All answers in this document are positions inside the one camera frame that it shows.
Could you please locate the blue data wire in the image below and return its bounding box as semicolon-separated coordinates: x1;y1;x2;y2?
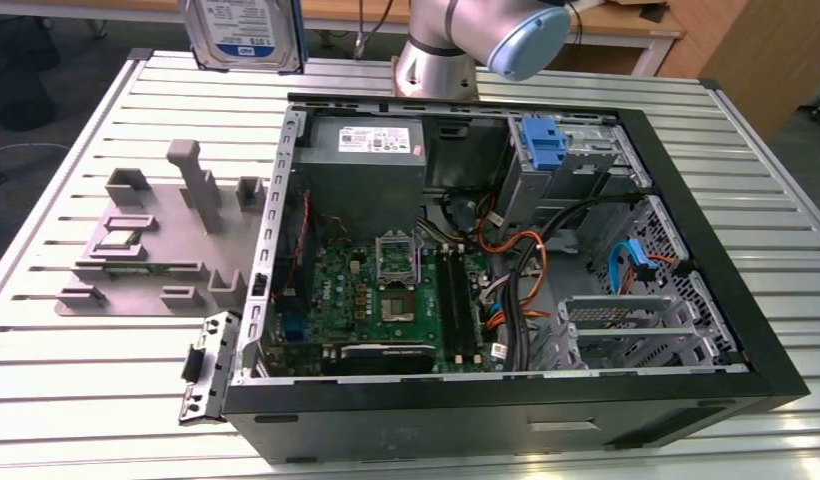
608;238;653;296

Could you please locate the orange black power wire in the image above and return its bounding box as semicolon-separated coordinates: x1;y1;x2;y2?
633;253;693;287

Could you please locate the hard disk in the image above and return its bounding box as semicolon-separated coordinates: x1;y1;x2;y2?
178;0;310;77

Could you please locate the metal disk bay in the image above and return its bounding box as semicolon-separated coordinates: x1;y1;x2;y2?
526;294;729;374

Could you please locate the CPU socket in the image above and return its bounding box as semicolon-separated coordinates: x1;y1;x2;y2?
373;232;425;291

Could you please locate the grey power supply unit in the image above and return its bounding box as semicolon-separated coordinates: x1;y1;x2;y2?
295;115;429;241

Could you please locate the black RAM slot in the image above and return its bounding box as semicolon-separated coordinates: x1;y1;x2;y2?
453;243;485;365
434;243;466;365

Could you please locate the green motherboard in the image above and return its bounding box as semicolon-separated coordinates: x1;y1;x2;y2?
259;234;512;376

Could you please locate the black graphics card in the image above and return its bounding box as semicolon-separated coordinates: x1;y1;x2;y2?
319;342;438;376

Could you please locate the blue drive latch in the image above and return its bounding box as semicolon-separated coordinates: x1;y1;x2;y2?
522;117;569;171

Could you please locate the metal optical drive cage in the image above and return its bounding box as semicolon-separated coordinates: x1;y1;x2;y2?
500;115;652;236

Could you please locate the grey parts rack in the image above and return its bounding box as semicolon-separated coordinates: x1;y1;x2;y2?
53;139;271;319

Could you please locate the black PC case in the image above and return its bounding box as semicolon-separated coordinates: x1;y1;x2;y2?
219;91;812;464

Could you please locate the silver CPU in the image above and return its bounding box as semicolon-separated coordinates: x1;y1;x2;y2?
95;232;142;251

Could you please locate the white framed wooden desk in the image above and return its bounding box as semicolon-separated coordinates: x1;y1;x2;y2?
48;0;305;56
302;0;689;76

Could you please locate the dark office chair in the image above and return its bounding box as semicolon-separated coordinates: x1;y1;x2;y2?
0;14;62;131

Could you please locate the brown wooden cabinet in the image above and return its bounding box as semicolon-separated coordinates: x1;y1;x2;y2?
662;0;820;141

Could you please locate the black cable bundle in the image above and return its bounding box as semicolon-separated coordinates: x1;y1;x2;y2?
502;192;652;374

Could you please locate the orange wire bundle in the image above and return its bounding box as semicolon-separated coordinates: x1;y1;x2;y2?
475;194;552;311

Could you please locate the metal card retention bracket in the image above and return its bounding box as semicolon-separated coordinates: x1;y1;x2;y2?
178;309;245;426

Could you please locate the thin black hanging cable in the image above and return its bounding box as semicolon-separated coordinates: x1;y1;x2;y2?
354;0;397;59

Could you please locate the white floor cable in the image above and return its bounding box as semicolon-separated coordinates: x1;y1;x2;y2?
0;142;71;157

